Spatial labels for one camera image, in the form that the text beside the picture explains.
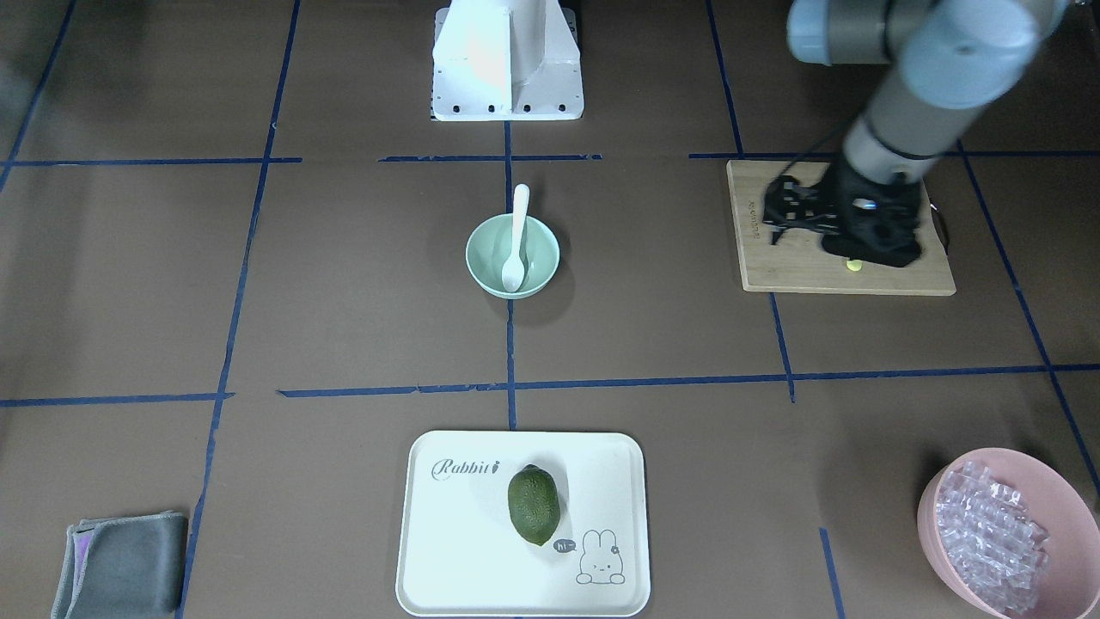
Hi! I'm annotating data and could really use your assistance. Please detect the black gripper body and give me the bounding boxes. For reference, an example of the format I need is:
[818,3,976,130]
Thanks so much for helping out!
[821,163,923,269]

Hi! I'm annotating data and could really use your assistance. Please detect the green avocado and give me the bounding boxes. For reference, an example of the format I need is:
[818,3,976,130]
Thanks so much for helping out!
[507,463,561,546]

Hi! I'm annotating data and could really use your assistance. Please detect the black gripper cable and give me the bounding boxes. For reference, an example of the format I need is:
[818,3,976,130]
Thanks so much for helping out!
[926,199,952,254]

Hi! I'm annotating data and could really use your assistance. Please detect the pink bowl with ice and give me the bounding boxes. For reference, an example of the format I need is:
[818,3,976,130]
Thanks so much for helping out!
[919,447,1099,618]

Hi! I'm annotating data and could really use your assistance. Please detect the grey folded cloth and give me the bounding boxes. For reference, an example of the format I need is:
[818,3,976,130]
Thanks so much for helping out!
[50,511,187,618]

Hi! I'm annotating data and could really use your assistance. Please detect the wooden cutting board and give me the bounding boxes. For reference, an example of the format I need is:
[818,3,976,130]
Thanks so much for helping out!
[726,161,957,297]

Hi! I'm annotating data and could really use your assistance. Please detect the cream rabbit tray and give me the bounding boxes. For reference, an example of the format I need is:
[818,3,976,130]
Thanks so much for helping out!
[395,431,651,616]

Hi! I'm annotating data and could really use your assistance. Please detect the white plastic spoon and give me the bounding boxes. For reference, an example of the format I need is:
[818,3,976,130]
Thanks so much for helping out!
[501,183,530,292]

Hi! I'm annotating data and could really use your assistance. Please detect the mint green bowl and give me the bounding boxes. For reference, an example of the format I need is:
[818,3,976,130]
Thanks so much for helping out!
[465,214,561,300]

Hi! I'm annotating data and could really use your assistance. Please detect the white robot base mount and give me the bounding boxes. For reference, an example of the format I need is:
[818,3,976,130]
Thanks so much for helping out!
[431,1,585,122]

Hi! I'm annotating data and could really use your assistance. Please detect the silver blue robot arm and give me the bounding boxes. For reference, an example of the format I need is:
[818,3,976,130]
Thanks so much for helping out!
[761,1,1068,267]

